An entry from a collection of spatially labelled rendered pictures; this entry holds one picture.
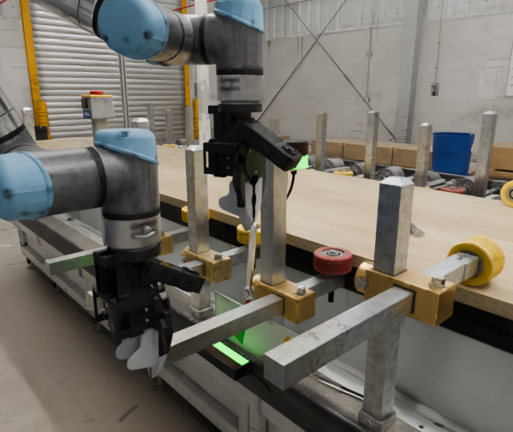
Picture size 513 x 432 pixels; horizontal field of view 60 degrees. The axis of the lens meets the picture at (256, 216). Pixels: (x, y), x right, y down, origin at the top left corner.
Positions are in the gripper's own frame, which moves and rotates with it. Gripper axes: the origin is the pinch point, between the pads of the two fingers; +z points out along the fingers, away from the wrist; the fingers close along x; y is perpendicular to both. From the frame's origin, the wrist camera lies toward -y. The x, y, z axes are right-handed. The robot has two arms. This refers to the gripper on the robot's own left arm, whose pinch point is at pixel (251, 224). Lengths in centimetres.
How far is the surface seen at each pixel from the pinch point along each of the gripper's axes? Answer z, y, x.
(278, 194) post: -3.9, -1.6, -7.5
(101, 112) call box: -16, 68, -33
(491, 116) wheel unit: -14, -33, -110
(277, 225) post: 1.9, -1.5, -7.1
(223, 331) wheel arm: 16.1, 0.3, 8.9
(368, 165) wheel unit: 9, 11, -127
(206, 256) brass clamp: 14.3, 19.3, -14.3
